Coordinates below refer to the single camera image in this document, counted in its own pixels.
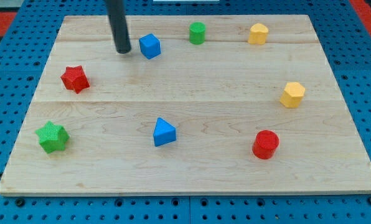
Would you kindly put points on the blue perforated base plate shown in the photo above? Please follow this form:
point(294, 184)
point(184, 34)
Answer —
point(24, 51)

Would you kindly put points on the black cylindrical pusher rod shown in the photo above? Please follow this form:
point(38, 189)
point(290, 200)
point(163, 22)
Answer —
point(117, 17)

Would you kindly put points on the red star block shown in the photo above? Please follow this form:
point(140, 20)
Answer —
point(74, 78)

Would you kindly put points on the green star block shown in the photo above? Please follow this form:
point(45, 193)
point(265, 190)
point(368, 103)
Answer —
point(52, 137)

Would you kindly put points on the blue cube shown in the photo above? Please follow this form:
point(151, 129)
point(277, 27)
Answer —
point(150, 46)

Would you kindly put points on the yellow heart block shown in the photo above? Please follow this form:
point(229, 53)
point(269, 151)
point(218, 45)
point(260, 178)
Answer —
point(258, 34)

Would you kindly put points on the red cylinder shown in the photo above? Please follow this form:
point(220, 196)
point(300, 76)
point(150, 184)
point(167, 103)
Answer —
point(265, 144)

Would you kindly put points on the light wooden board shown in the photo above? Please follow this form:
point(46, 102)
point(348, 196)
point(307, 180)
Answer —
point(218, 95)

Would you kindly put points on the green cylinder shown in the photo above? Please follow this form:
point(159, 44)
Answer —
point(197, 33)

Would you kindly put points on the yellow hexagon block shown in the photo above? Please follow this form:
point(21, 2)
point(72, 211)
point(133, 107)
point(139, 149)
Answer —
point(293, 94)

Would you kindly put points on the blue triangle block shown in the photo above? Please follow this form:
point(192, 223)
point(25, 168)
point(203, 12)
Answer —
point(163, 133)

